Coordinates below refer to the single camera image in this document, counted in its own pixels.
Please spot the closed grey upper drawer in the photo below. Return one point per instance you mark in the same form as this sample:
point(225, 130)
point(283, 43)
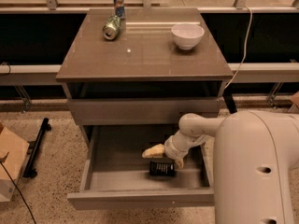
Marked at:
point(140, 111)

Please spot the black metal stand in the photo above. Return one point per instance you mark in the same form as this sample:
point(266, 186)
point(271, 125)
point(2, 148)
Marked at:
point(30, 171)

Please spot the grey drawer cabinet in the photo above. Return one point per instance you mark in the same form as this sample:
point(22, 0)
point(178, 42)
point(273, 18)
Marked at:
point(143, 62)

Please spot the open grey middle drawer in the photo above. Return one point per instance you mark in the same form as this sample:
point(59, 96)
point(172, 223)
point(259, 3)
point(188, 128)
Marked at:
point(116, 176)

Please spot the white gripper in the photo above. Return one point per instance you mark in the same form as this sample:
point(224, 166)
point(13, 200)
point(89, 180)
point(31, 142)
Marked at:
point(170, 148)

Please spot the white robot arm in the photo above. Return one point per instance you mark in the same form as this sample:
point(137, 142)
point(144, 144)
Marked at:
point(253, 153)

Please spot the white ceramic bowl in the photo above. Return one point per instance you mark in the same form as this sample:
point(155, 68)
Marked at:
point(187, 35)

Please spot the green soda can lying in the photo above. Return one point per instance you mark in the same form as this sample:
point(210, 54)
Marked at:
point(112, 27)

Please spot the black rxbar chocolate wrapper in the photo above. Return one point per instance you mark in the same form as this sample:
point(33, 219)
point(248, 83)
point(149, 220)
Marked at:
point(161, 169)

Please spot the cardboard box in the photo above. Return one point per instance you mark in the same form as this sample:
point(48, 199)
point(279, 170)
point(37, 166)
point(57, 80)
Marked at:
point(13, 150)

